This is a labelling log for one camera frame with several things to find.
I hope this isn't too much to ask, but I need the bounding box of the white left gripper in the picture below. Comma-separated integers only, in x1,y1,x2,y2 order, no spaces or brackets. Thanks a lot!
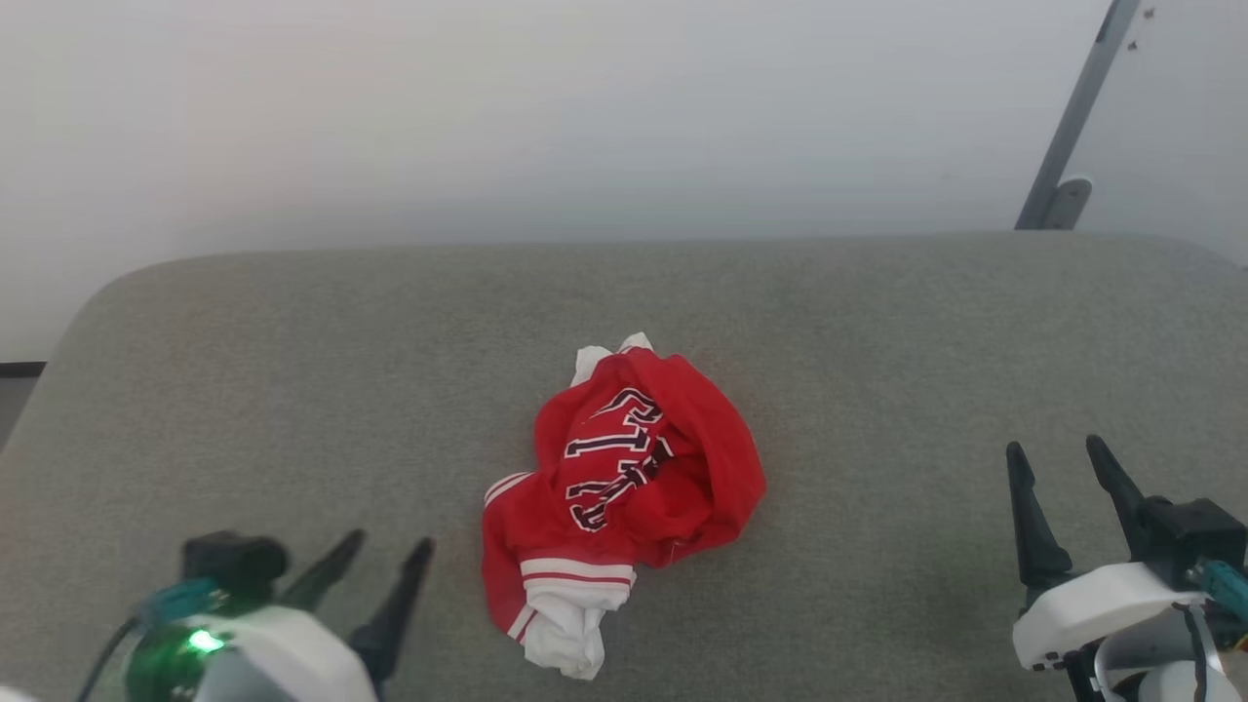
127,529,436,702

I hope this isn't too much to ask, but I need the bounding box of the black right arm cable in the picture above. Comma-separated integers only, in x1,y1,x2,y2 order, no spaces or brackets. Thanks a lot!
1173,603,1218,702

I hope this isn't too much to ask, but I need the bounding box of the teal left camera plug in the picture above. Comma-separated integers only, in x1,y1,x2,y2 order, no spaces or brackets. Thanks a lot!
144,578,221,623

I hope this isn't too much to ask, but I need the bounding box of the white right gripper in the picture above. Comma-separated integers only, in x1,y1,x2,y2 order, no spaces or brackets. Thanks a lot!
1005,434,1210,673

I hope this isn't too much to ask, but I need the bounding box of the grey fabric sofa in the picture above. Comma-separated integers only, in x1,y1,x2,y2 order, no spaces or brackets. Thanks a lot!
0,231,1248,702

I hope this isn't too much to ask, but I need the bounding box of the grey metal pole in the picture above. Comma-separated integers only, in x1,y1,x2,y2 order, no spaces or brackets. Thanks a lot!
1014,0,1143,231

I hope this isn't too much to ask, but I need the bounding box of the teal right camera plug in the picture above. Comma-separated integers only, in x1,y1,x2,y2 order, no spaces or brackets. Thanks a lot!
1197,561,1248,627

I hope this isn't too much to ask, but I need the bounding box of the grey pole base bracket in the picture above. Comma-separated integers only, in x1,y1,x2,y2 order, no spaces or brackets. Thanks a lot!
1047,176,1094,231

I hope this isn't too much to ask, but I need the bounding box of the red and white jersey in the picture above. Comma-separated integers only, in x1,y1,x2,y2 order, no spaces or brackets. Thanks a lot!
481,332,767,682

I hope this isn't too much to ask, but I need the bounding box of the teal camera plug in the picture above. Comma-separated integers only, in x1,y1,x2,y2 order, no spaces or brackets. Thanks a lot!
144,578,221,623
1197,561,1248,627

